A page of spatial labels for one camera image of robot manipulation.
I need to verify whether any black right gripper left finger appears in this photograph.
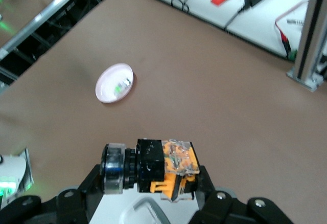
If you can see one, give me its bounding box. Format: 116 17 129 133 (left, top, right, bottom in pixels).
0 165 105 224

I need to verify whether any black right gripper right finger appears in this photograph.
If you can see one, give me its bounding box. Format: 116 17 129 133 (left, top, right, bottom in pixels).
188 166 294 224

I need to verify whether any white side table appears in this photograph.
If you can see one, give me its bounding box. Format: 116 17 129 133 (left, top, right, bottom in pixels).
127 0 327 61

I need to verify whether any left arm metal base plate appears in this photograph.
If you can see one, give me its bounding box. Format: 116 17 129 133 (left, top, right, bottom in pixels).
17 148 34 191

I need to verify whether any orange black push-button switch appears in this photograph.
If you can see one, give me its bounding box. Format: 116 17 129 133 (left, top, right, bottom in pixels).
101 139 202 204

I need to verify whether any black coiled cable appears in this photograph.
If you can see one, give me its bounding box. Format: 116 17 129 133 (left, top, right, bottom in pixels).
170 0 190 13

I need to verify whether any aluminium camera post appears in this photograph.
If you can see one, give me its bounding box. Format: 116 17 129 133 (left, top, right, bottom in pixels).
293 0 327 81

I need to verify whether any aluminium table frame rail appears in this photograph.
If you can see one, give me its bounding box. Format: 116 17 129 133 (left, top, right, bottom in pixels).
0 0 128 61

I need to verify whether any silver camera post foot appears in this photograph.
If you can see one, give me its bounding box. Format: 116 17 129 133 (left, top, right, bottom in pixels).
286 66 325 92

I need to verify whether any red black clip cable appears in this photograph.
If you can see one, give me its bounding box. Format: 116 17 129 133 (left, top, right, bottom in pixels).
274 0 309 56

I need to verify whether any pink round plate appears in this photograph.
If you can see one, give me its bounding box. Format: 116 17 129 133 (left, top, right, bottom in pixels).
95 62 135 104

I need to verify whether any green push-button switch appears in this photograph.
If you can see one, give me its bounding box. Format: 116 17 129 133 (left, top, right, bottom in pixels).
113 77 131 97

